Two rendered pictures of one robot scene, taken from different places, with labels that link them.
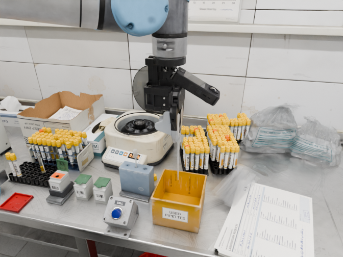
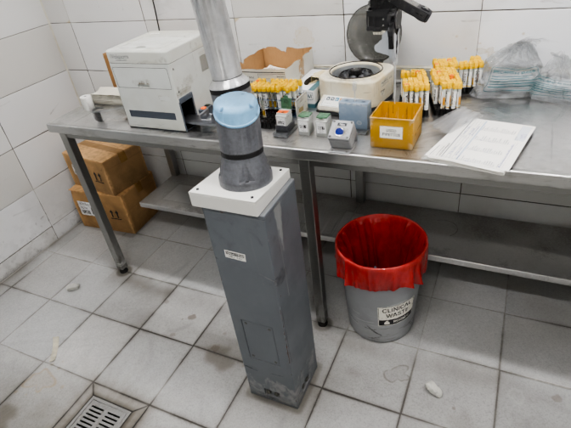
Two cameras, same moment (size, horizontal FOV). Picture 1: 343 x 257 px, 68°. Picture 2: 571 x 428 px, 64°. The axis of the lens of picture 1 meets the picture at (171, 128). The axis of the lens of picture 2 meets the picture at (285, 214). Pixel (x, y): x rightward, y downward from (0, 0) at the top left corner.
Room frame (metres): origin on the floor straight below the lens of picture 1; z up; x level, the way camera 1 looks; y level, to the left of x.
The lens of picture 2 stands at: (-0.81, -0.02, 1.54)
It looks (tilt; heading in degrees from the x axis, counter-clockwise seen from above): 34 degrees down; 16
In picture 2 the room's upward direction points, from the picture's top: 8 degrees counter-clockwise
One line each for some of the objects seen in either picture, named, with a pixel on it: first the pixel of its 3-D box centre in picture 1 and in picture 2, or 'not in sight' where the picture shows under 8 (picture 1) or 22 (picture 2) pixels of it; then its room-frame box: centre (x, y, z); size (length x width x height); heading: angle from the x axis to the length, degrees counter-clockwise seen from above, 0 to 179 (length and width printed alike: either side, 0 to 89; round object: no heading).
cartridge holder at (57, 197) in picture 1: (62, 189); (285, 127); (0.62, 0.35, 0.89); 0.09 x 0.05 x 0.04; 165
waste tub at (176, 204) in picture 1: (179, 199); (396, 125); (0.55, -0.03, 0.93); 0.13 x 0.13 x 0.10; 76
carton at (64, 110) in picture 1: (66, 119); (274, 75); (1.02, 0.47, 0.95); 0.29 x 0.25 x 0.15; 167
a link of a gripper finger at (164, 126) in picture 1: (166, 127); (384, 48); (0.54, 0.01, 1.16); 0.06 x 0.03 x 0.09; 76
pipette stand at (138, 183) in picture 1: (137, 179); (355, 115); (0.64, 0.11, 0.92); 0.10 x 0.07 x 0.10; 72
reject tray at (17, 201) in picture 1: (16, 202); not in sight; (0.58, 0.48, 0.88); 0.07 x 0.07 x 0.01; 77
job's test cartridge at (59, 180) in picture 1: (60, 183); (284, 120); (0.62, 0.35, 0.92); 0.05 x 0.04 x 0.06; 165
